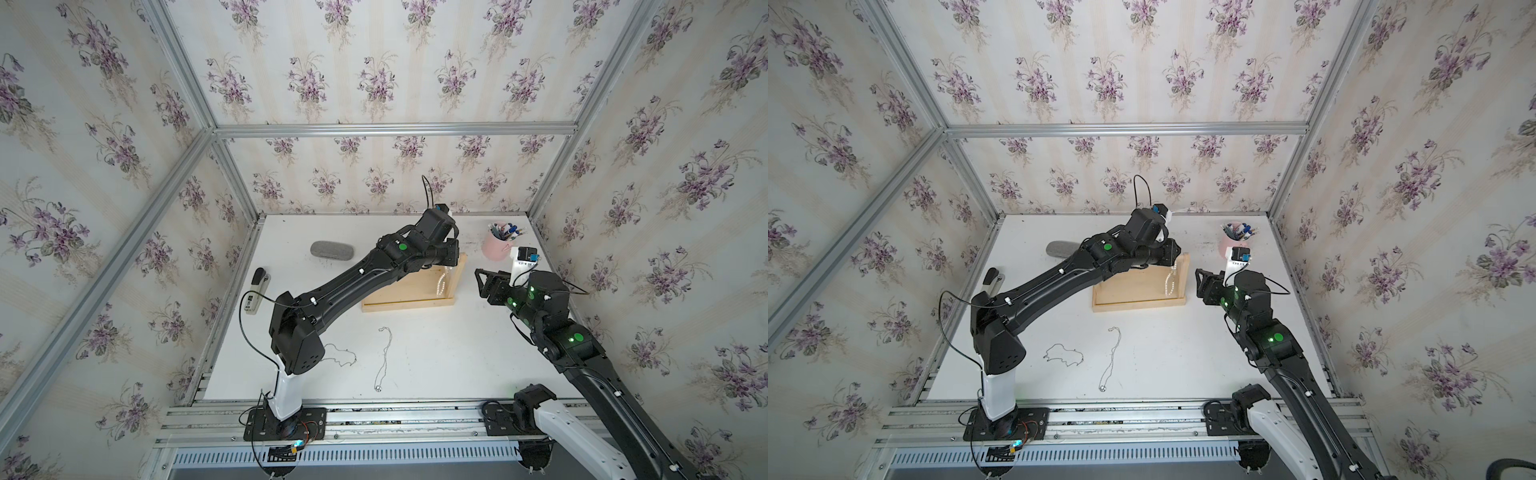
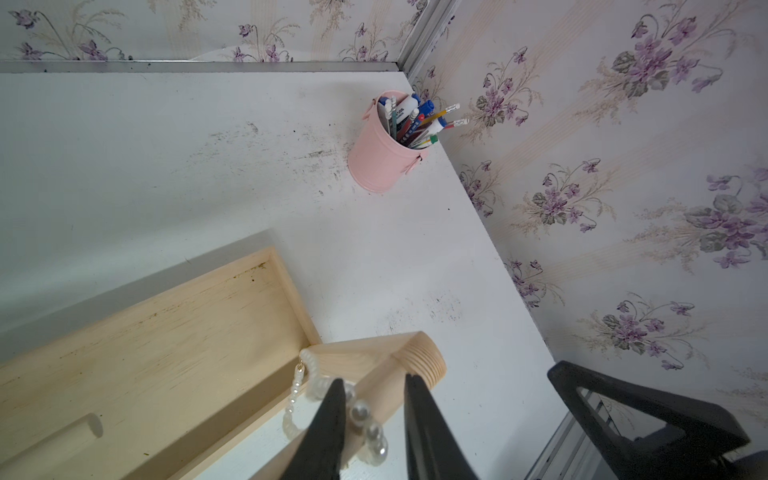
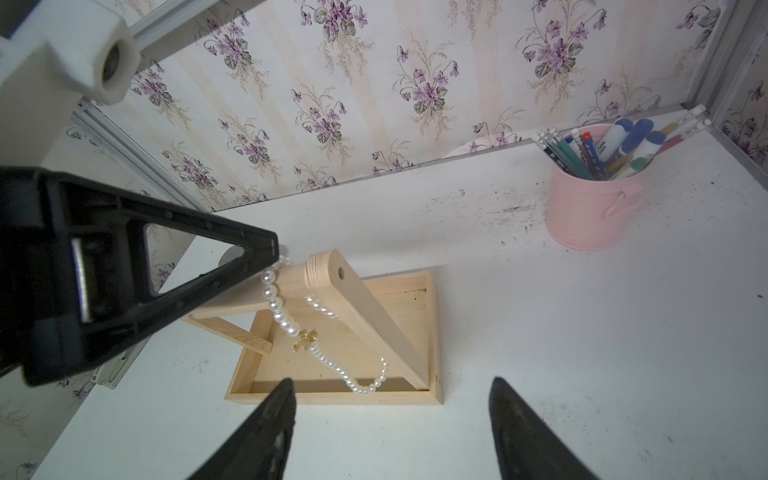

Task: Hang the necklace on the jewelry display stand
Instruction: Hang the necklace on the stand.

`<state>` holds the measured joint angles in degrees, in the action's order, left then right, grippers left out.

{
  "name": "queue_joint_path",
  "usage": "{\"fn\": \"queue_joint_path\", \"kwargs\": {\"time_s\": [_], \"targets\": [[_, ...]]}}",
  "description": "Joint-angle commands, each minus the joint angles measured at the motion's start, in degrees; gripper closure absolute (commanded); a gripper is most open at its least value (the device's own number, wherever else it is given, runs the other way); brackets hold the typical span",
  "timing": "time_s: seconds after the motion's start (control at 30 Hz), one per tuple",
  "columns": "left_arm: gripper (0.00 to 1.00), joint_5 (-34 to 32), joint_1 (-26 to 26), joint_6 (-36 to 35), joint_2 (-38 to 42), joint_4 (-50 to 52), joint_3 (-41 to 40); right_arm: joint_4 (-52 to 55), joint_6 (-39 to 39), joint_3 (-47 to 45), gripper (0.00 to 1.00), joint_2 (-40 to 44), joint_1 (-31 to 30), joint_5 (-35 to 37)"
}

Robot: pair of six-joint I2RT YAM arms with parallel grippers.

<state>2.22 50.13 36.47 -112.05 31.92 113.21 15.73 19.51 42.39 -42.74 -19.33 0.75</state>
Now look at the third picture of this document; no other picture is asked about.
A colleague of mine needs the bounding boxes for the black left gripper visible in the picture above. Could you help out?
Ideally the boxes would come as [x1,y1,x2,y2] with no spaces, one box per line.
[1,167,280,386]

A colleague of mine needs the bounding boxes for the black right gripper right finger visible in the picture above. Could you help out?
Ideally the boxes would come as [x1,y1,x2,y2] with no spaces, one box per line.
[489,377,596,479]

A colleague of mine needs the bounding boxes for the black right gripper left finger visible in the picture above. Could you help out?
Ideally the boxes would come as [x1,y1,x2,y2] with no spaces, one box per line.
[190,378,297,480]

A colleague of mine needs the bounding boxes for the white pearl necklace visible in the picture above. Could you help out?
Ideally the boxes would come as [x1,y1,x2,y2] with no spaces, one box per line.
[259,254,390,397]

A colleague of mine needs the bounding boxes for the wooden jewelry display stand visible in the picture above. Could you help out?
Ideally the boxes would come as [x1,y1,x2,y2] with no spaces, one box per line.
[185,250,443,405]

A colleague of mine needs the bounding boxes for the white black stapler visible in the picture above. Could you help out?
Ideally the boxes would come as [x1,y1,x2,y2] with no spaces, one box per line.
[90,339,149,390]

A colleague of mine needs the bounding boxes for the pink pen cup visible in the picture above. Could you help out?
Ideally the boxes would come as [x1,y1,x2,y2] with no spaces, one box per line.
[544,124,654,253]

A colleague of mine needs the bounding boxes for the pens in cup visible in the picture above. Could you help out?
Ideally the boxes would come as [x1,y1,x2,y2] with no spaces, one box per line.
[532,105,712,181]

